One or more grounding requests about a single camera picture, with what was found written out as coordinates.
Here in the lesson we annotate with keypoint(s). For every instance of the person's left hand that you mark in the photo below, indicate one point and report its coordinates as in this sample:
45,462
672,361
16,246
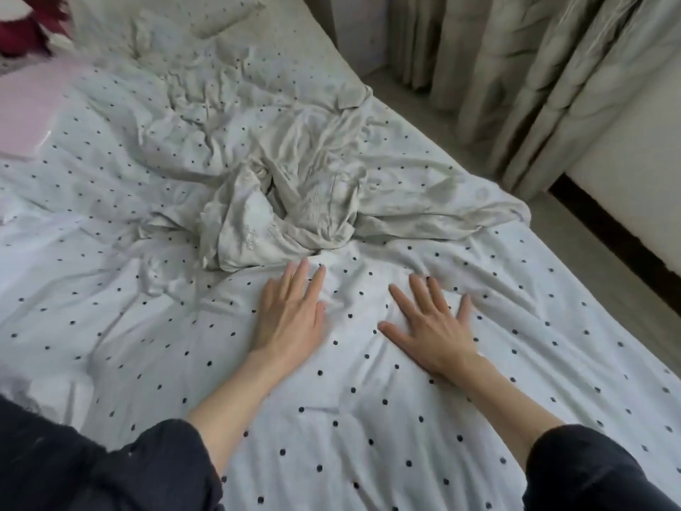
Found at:
287,330

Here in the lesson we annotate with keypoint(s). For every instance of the person's right hand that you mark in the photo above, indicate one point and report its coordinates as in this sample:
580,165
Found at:
436,335

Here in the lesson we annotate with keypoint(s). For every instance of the cream bow-print blouse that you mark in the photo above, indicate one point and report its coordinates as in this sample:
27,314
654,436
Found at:
255,223

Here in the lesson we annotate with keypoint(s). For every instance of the person's left forearm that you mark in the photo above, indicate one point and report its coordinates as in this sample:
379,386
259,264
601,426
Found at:
239,404

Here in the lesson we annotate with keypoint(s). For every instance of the white dotted bed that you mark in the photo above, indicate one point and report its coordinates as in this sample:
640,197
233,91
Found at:
351,431

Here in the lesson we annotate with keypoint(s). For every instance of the white bedside cabinet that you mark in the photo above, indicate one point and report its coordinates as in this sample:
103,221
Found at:
357,26

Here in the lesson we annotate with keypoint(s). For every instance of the pink pillow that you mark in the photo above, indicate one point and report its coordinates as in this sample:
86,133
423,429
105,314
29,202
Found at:
32,101

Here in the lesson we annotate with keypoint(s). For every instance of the dark red fabric item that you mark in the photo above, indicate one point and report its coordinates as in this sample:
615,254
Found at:
21,32

